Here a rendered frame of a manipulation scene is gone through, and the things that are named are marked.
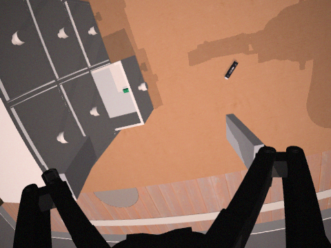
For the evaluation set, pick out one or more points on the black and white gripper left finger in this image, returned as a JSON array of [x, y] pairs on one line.
[[33, 227]]

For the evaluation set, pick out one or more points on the black aaa battery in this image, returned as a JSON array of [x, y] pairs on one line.
[[230, 71]]

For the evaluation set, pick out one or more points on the white chest of drawers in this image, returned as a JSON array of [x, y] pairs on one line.
[[19, 165]]

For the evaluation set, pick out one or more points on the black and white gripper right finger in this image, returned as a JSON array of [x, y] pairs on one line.
[[303, 222]]

